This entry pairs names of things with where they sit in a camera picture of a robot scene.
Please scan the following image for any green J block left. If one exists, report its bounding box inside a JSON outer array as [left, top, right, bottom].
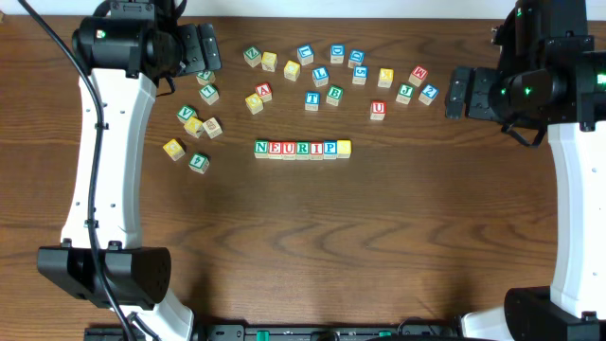
[[196, 70, 216, 86]]

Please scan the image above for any red Q block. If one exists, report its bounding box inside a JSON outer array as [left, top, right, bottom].
[[281, 141, 296, 160]]

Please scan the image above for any yellow O block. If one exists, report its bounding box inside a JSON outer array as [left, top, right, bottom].
[[245, 93, 264, 115]]

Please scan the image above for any green j block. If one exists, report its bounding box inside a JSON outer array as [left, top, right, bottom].
[[196, 70, 216, 86], [396, 83, 415, 104]]

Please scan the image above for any green N block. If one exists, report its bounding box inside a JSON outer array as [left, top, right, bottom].
[[254, 139, 269, 158]]

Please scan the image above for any green Z block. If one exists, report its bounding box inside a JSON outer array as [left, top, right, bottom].
[[243, 45, 262, 68]]

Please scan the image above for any yellow block second row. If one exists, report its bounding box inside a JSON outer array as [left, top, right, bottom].
[[284, 61, 301, 81]]

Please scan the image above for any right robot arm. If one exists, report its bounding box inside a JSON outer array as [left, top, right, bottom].
[[446, 47, 605, 340]]

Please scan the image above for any green 7 block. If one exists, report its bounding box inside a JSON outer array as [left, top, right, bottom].
[[199, 84, 220, 105]]

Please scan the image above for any yellow block beside V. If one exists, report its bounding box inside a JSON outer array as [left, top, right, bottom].
[[184, 117, 205, 138]]

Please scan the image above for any red I block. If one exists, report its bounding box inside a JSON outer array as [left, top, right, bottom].
[[310, 141, 324, 160]]

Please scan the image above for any blue l block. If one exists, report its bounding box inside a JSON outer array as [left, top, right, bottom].
[[312, 66, 330, 87], [296, 45, 314, 66]]

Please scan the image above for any red M block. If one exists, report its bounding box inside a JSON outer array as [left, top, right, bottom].
[[408, 65, 429, 87]]

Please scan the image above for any green R block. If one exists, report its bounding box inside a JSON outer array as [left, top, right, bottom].
[[295, 141, 311, 160]]

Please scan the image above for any blue P block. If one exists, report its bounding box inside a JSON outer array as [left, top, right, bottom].
[[323, 140, 337, 160]]

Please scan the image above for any red A block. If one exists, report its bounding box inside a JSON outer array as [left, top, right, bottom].
[[255, 82, 273, 102]]

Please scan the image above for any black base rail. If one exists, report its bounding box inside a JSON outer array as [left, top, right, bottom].
[[83, 322, 465, 341]]

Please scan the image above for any blue 2 block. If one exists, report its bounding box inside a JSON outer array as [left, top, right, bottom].
[[419, 84, 439, 105]]

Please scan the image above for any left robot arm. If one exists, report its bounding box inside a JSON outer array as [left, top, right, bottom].
[[37, 9, 222, 340]]

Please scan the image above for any yellow block top row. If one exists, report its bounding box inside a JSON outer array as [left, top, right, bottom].
[[261, 51, 277, 72]]

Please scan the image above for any green 4 block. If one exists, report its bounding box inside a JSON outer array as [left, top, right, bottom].
[[188, 153, 210, 174]]

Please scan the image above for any blue L block middle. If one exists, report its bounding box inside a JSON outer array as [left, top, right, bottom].
[[312, 66, 330, 87]]

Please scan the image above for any red U block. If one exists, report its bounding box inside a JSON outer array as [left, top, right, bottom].
[[370, 100, 386, 120]]

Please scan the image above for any blue L block top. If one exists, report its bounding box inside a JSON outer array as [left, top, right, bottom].
[[296, 45, 314, 66]]

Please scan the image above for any yellow C block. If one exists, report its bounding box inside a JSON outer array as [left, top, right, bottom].
[[163, 138, 186, 161]]

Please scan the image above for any red E block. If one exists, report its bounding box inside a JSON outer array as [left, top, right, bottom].
[[268, 141, 283, 160]]

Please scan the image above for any green J block right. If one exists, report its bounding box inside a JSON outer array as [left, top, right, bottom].
[[396, 83, 415, 104]]

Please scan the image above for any blue 5 block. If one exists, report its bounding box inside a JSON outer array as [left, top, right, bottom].
[[352, 65, 368, 85]]

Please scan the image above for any green B block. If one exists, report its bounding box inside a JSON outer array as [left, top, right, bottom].
[[327, 85, 344, 106]]

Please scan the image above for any blue T block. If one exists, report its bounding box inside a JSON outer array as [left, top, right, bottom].
[[305, 91, 321, 112]]

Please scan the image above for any green V block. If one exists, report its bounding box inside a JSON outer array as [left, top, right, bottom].
[[176, 105, 197, 124]]

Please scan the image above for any blue tilted D block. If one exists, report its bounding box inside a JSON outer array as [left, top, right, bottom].
[[348, 49, 365, 68]]

